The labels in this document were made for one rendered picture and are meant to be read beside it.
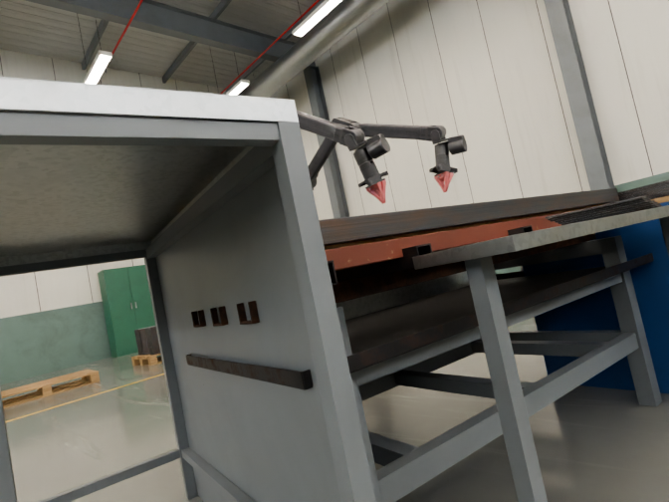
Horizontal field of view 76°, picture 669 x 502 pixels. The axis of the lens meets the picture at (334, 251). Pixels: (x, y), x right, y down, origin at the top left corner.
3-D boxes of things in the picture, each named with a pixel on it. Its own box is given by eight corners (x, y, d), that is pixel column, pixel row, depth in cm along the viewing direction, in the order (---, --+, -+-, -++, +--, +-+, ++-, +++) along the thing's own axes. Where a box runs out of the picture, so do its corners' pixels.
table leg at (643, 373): (662, 401, 168) (620, 235, 173) (656, 406, 165) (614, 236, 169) (644, 399, 173) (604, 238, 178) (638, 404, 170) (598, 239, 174)
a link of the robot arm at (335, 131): (270, 114, 170) (252, 116, 161) (272, 99, 167) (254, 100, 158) (365, 145, 155) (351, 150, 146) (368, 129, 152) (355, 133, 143)
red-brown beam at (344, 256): (622, 214, 175) (619, 200, 176) (294, 278, 87) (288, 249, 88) (599, 219, 183) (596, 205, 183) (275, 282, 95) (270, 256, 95)
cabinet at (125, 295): (117, 357, 928) (103, 269, 940) (111, 357, 963) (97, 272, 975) (163, 345, 996) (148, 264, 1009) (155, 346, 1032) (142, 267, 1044)
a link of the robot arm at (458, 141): (435, 128, 179) (429, 130, 172) (462, 121, 173) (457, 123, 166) (442, 156, 182) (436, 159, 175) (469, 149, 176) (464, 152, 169)
